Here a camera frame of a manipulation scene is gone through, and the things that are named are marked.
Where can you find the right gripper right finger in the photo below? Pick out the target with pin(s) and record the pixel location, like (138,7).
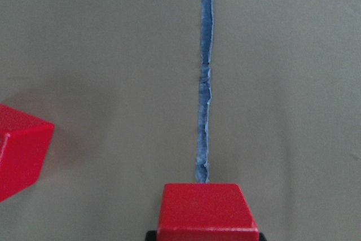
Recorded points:
(262,237)

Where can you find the red block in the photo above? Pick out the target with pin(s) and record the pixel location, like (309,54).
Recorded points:
(25,140)
(205,211)

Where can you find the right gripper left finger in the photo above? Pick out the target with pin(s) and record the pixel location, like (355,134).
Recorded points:
(151,236)

